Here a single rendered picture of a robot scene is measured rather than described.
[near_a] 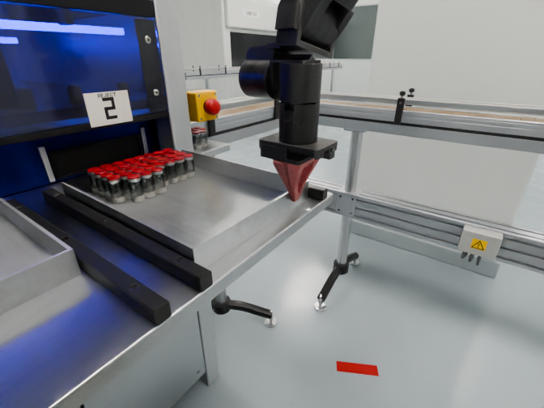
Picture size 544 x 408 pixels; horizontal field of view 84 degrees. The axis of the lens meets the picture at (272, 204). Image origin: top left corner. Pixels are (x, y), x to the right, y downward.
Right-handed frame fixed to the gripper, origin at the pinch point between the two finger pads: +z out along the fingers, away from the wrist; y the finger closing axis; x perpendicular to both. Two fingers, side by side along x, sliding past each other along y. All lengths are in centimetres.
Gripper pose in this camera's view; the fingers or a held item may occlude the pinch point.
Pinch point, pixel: (295, 195)
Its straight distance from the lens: 49.2
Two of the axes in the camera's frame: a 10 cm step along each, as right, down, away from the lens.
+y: -8.1, -2.6, 5.2
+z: 0.0, 9.0, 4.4
